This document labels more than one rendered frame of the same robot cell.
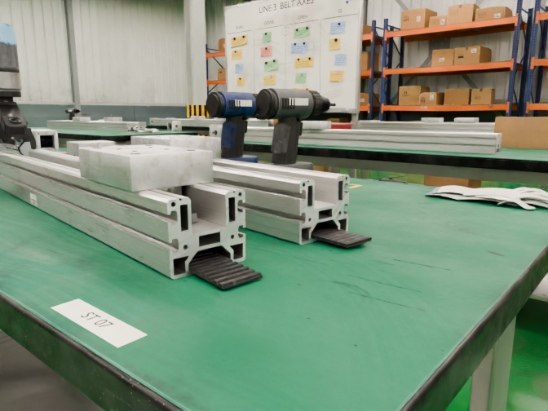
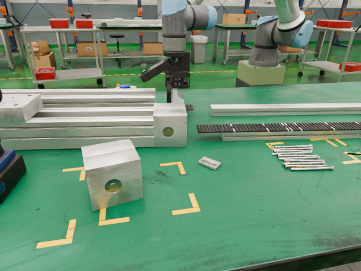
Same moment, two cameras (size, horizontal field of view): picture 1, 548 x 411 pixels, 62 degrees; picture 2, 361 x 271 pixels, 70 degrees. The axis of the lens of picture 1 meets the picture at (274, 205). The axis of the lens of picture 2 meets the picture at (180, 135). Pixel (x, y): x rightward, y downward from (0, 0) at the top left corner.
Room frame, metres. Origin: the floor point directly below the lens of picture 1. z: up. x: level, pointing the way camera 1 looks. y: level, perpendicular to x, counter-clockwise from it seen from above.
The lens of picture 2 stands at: (1.67, -0.02, 1.13)
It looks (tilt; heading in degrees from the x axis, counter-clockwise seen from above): 27 degrees down; 127
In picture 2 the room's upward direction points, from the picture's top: 1 degrees clockwise
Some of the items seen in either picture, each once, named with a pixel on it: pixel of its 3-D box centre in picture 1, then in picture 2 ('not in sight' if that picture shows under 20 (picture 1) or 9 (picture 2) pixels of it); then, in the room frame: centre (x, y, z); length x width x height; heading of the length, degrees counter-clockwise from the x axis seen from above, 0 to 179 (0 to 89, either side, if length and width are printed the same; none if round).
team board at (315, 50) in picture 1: (287, 109); not in sight; (4.25, -0.12, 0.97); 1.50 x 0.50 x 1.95; 50
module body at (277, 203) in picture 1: (176, 178); (9, 128); (0.91, 0.20, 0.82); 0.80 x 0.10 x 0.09; 42
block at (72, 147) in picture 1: (88, 159); (169, 122); (1.23, 0.50, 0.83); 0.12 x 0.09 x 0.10; 132
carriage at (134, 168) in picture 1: (143, 174); not in sight; (0.60, 0.17, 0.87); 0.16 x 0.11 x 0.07; 42
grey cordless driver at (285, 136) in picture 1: (300, 142); not in sight; (0.97, -0.06, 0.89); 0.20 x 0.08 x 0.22; 127
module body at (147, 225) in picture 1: (79, 188); (38, 105); (0.78, 0.34, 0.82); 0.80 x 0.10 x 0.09; 42
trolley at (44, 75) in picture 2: not in sight; (63, 56); (-1.78, 1.83, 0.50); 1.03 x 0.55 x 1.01; 62
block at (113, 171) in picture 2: not in sight; (111, 169); (1.29, 0.24, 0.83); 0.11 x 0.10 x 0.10; 151
